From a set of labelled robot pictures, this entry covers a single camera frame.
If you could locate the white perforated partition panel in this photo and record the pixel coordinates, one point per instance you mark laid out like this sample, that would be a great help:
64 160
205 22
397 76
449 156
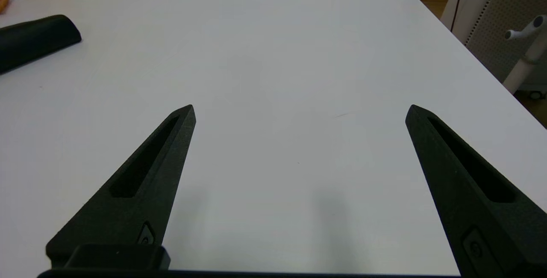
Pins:
495 8

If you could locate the black soft pouch case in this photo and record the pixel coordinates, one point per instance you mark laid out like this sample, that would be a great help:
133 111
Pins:
34 40

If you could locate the caster wheel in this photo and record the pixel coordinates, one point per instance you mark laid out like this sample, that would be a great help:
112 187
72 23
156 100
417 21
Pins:
537 95

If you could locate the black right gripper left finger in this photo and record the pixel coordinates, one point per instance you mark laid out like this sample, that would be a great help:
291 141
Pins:
145 201

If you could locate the white desk leg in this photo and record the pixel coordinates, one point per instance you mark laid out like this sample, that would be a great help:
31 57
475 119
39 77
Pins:
523 70

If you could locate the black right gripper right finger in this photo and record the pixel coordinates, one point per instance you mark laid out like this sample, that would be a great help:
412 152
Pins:
478 226

